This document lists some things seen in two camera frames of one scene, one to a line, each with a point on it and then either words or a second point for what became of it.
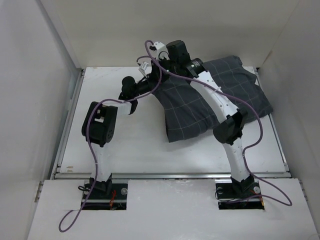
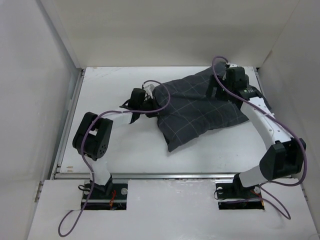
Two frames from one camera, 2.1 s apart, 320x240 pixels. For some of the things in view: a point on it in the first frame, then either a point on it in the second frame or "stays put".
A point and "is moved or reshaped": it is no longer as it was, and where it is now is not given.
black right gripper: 161,60 to 213,83
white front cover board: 169,209 stays put
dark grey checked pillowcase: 185,113 is moved or reshaped
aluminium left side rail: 61,151 stays put
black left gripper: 151,85 to 151,101
